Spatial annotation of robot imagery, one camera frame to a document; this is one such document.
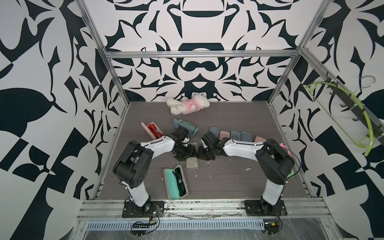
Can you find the black connector with cables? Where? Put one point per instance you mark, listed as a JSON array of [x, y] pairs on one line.
[[140, 226]]

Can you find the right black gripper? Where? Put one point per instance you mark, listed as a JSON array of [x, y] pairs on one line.
[[200, 156]]

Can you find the green round tin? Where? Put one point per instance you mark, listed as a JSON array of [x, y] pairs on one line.
[[291, 174]]

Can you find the grey teal case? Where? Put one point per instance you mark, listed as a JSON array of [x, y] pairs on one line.
[[188, 125]]

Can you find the teal case yellow glasses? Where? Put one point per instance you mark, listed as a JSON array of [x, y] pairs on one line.
[[192, 162]]

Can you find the grey case white glasses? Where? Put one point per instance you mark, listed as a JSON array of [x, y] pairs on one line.
[[216, 131]]

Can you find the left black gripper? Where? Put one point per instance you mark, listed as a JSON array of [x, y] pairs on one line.
[[186, 150]]

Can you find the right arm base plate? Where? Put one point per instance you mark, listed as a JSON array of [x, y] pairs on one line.
[[261, 208]]

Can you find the pink case red glasses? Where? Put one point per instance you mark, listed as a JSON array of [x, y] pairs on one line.
[[152, 130]]

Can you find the grey case black sunglasses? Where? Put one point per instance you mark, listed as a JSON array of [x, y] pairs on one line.
[[246, 136]]

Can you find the pink alarm clock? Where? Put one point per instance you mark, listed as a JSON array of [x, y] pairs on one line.
[[285, 148]]

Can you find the small black electronics box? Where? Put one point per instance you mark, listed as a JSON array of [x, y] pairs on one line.
[[271, 229]]

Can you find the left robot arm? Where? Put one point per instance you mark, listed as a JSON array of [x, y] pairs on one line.
[[133, 165]]

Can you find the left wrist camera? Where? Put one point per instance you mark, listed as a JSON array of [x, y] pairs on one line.
[[186, 140]]

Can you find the teal case black sunglasses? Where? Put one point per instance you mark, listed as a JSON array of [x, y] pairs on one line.
[[176, 184]]

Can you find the white pink plush toy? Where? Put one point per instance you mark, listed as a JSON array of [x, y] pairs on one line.
[[187, 106]]

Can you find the pink case thin glasses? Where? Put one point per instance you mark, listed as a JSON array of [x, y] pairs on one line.
[[224, 134]]

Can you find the black wall hook rack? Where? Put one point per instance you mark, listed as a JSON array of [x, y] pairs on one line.
[[350, 104]]

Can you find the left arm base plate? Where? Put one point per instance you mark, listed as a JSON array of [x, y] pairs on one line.
[[149, 209]]

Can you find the pink case purple glasses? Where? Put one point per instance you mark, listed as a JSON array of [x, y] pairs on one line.
[[259, 139]]

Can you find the green clothes hanger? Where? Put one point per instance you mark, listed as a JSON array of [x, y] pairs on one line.
[[359, 135]]

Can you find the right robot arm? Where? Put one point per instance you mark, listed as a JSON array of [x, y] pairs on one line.
[[275, 161]]

